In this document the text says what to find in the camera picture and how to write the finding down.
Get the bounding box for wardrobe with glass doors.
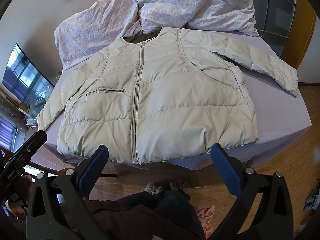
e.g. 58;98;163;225
250;0;317;69

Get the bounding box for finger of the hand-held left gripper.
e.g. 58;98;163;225
5;131;48;167

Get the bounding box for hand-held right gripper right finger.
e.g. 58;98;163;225
210;143;293;240

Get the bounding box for fuzzy grey slipper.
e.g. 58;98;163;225
170;179;190;191
145;182;165;195

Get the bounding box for pink patterned cloth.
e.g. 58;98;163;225
196;204;216;238

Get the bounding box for beige puffer jacket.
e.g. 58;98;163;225
37;27;300;165

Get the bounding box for grey crumpled object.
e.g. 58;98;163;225
303;189;320;212

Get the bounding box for pink floral quilt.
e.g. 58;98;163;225
54;0;259;72

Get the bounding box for bed with lilac sheet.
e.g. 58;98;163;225
45;34;313;178

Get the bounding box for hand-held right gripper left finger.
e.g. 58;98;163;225
26;144;110;240

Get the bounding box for flat screen television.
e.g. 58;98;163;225
2;43;55;105

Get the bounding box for person's dark clothed legs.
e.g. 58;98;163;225
85;189;205;240

